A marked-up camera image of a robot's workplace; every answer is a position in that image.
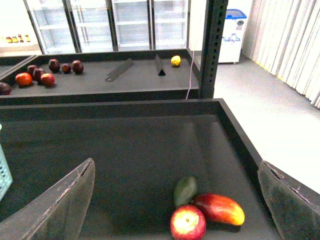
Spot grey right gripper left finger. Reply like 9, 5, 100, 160
0, 158, 96, 240

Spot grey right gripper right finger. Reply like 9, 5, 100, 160
257, 161, 320, 240

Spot light blue plastic basket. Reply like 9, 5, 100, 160
0, 146, 13, 200

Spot red yellow apple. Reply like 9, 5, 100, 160
170, 204, 207, 240

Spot bright red apple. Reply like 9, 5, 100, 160
40, 73, 55, 87

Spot small dark red apple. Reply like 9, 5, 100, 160
61, 63, 72, 74

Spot red yellow mango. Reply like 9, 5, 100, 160
191, 192, 246, 226

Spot near black display tray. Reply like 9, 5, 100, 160
0, 99, 279, 240

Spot black display tray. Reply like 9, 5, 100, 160
0, 49, 201, 106
0, 99, 279, 240

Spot green avocado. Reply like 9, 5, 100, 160
173, 175, 198, 208

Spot dark red fruit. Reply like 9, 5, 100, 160
0, 82, 12, 96

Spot orange red tomato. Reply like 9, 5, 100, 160
15, 72, 33, 87

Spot dark plum fruit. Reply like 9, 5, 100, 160
26, 64, 38, 76
33, 67, 46, 82

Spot far black display tray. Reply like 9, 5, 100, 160
0, 49, 201, 106

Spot flat grey divider strip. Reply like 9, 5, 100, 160
105, 58, 134, 82

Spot white blue chest freezer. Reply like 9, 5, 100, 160
218, 9, 247, 64

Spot white vertical blinds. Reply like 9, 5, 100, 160
242, 0, 320, 108

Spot black triangular divider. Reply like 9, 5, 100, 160
154, 54, 166, 77

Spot small bottles on shelf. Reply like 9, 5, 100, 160
4, 34, 31, 44

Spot glass door refrigerator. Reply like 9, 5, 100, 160
24, 0, 189, 55

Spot yellow lemon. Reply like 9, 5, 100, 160
171, 55, 181, 68

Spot pink cable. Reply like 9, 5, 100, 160
185, 34, 199, 100

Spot black perforated steel post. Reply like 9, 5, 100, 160
198, 0, 229, 99

